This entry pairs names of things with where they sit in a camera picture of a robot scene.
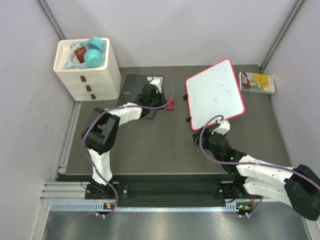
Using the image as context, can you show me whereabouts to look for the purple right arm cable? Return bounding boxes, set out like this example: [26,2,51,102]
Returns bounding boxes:
[199,114,320,217]

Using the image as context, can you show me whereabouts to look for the red whiteboard eraser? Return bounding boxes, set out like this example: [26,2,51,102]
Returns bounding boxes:
[166,98,174,111]

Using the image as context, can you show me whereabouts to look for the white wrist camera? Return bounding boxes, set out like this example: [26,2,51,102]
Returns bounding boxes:
[146,75,163,93]
[211,119,231,136]

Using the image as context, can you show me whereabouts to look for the black notebook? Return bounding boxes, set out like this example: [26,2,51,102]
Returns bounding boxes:
[116,73,149,107]

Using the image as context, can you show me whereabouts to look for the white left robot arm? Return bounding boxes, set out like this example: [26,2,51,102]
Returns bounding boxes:
[81,83,166,199]

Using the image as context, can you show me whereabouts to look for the yellow green book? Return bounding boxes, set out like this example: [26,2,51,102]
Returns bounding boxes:
[238,71,275,95]

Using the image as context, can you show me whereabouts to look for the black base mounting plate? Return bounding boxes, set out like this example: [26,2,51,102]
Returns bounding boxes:
[85,173,252,207]

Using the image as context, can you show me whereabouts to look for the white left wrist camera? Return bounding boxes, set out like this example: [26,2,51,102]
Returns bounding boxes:
[146,75,163,93]

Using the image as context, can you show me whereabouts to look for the white drawer unit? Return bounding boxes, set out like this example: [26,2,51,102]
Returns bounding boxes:
[53,38,121,102]

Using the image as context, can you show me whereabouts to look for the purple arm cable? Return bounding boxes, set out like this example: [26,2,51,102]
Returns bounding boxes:
[199,114,320,217]
[81,72,175,217]

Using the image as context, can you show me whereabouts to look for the brown cube toy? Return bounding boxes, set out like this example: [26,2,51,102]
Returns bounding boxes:
[74,47,87,64]

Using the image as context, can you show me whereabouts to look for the grey slotted cable duct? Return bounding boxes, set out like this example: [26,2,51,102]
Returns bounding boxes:
[50,201,251,213]

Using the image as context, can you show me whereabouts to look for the teal cat ear headphones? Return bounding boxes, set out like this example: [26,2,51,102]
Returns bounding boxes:
[63,36,105,70]

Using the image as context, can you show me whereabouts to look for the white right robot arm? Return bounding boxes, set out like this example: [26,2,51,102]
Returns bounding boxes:
[192,128,320,221]

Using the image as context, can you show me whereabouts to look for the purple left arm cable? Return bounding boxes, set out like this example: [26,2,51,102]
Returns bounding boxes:
[81,72,175,217]

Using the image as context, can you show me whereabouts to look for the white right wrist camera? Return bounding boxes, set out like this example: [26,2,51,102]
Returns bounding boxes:
[211,119,231,136]

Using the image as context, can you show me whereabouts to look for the pink framed whiteboard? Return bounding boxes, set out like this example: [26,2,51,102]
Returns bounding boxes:
[185,58,246,131]

